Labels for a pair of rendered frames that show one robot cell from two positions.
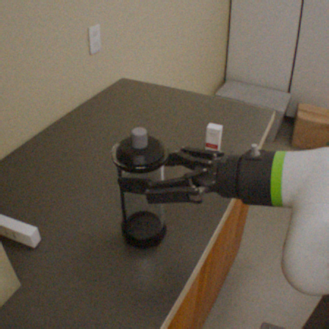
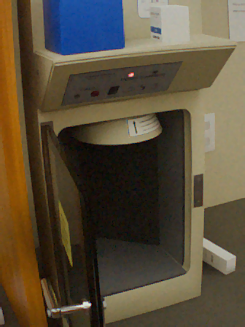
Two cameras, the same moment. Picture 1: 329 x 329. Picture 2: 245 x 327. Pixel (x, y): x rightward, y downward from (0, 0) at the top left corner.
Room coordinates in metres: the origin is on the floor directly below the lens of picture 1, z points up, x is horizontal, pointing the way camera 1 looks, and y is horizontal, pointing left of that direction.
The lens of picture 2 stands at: (-0.47, -0.23, 1.63)
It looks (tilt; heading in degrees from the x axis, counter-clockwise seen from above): 20 degrees down; 40
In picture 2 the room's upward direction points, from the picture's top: 3 degrees counter-clockwise
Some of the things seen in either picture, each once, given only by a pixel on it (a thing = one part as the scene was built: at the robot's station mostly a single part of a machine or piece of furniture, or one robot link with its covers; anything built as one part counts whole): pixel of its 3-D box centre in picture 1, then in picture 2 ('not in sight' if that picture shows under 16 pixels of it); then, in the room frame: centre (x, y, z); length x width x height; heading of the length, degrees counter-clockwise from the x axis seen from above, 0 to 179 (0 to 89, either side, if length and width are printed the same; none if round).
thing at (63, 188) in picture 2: not in sight; (73, 274); (0.02, 0.29, 1.19); 0.30 x 0.01 x 0.40; 55
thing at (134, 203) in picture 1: (142, 193); not in sight; (0.55, 0.04, 1.06); 0.11 x 0.11 x 0.21
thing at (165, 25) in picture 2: not in sight; (169, 22); (0.27, 0.28, 1.54); 0.05 x 0.05 x 0.06; 57
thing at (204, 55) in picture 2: not in sight; (138, 72); (0.22, 0.31, 1.46); 0.32 x 0.12 x 0.10; 153
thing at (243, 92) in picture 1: (252, 110); not in sight; (2.69, -0.82, 0.17); 0.60 x 0.42 x 0.33; 61
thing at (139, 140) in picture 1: (139, 145); not in sight; (0.55, 0.04, 1.18); 0.09 x 0.09 x 0.07
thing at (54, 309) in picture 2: not in sight; (62, 296); (-0.05, 0.25, 1.20); 0.10 x 0.05 x 0.03; 55
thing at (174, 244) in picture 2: not in sight; (106, 187); (0.30, 0.47, 1.19); 0.26 x 0.24 x 0.35; 153
